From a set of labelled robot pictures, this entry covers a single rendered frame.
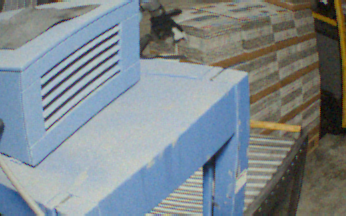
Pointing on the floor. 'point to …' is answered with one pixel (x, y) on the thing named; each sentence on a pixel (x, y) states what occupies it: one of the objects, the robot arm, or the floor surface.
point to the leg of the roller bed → (296, 190)
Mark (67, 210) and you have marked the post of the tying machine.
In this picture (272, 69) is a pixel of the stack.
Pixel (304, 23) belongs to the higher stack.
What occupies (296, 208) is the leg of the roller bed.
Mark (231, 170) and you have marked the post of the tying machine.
